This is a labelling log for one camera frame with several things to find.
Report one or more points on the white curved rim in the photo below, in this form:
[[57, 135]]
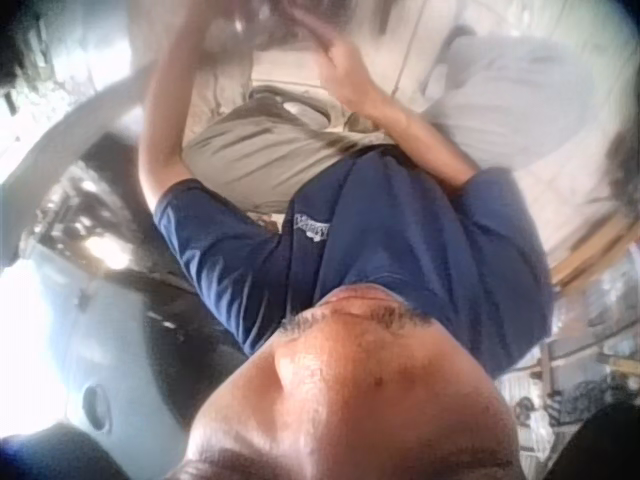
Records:
[[70, 135]]

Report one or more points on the heap of metal clutter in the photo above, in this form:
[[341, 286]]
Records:
[[575, 365]]

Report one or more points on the wooden planks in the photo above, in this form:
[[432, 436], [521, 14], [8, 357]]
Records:
[[595, 250]]

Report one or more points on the person's right hand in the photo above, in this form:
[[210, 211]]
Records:
[[345, 70]]

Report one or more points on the dark metal machine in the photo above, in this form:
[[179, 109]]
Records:
[[95, 220]]

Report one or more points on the person's legs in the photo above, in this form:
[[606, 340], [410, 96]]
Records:
[[260, 155]]

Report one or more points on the white plastic tank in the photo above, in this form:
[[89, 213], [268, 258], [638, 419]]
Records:
[[65, 350]]

